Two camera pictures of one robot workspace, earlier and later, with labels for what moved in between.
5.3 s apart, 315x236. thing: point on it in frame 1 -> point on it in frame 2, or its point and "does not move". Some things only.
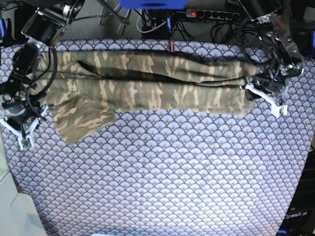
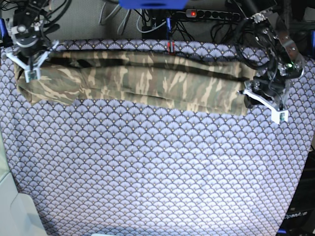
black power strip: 212,14 does not move
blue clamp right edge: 312,37 does not move
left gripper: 22,117 -> 30,58
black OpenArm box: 300,219 does not move
